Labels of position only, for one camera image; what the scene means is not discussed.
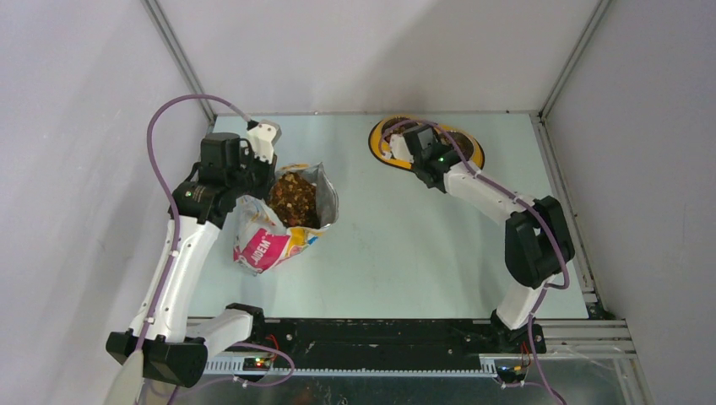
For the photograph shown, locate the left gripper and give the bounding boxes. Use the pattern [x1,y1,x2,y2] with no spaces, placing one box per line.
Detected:
[227,145,277,200]

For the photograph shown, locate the yellow double pet bowl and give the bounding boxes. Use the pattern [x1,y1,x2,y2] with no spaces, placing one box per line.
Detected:
[368,115,485,171]

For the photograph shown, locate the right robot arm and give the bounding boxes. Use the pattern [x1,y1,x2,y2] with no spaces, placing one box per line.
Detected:
[388,121,575,353]

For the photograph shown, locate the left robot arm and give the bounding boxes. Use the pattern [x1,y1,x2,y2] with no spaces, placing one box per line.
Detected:
[106,124,280,387]

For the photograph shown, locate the pet food kibble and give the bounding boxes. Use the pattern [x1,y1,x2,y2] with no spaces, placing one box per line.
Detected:
[267,171,320,229]

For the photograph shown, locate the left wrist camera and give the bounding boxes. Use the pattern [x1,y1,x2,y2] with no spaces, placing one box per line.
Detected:
[247,120,282,164]

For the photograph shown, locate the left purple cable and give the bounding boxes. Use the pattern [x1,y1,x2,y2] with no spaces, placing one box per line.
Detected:
[133,94,296,405]

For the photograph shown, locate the purple cable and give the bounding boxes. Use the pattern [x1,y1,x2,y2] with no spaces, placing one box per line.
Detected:
[377,118,572,405]
[133,94,296,405]

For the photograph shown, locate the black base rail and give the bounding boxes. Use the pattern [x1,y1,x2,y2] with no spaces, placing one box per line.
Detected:
[248,318,546,372]

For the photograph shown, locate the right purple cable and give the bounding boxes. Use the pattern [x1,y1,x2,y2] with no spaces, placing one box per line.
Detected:
[377,118,572,405]

